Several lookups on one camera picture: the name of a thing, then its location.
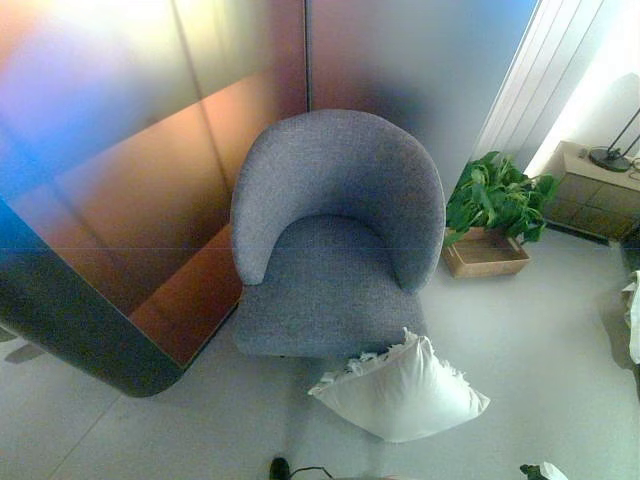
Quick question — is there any black desk lamp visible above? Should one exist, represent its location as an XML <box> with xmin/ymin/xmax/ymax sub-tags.
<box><xmin>588</xmin><ymin>106</ymin><xmax>640</xmax><ymax>174</ymax></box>

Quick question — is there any beige drawer sideboard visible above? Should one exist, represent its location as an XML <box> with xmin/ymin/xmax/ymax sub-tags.
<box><xmin>541</xmin><ymin>139</ymin><xmax>640</xmax><ymax>242</ymax></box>

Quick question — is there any green leafy potted plant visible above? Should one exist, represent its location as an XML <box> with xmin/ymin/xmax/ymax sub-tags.
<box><xmin>444</xmin><ymin>151</ymin><xmax>562</xmax><ymax>247</ymax></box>

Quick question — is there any wooden crate planter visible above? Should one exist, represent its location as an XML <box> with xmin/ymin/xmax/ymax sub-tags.
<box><xmin>440</xmin><ymin>225</ymin><xmax>532</xmax><ymax>280</ymax></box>

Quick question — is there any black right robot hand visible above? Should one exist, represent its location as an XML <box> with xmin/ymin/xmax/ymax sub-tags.
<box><xmin>519</xmin><ymin>461</ymin><xmax>570</xmax><ymax>480</ymax></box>

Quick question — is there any white pleated curtain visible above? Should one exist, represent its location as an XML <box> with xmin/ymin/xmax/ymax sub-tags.
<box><xmin>473</xmin><ymin>0</ymin><xmax>622</xmax><ymax>174</ymax></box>

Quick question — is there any white fringed pillow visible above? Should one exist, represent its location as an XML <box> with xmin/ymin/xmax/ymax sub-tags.
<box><xmin>307</xmin><ymin>327</ymin><xmax>491</xmax><ymax>444</ymax></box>

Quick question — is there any brown rounded-corner wooden cabinet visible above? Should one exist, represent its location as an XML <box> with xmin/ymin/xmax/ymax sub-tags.
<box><xmin>0</xmin><ymin>74</ymin><xmax>247</xmax><ymax>401</ymax></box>

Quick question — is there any grey fabric tub armchair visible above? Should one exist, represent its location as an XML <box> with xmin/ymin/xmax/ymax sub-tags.
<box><xmin>229</xmin><ymin>108</ymin><xmax>447</xmax><ymax>360</ymax></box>

